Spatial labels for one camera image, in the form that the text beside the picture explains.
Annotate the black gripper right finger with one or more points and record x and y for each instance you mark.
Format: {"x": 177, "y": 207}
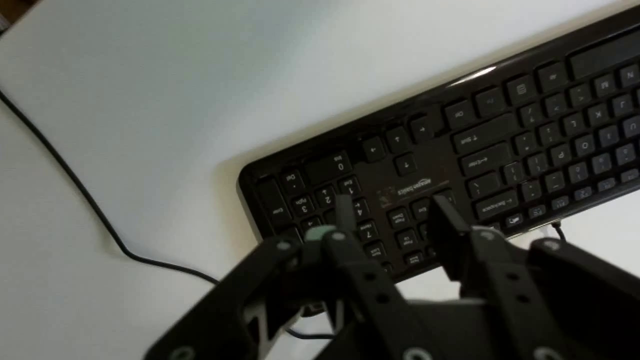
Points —
{"x": 551, "y": 300}

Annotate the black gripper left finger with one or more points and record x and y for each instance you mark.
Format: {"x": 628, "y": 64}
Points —
{"x": 241, "y": 317}

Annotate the black computer keyboard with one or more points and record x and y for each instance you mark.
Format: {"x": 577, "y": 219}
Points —
{"x": 532, "y": 138}

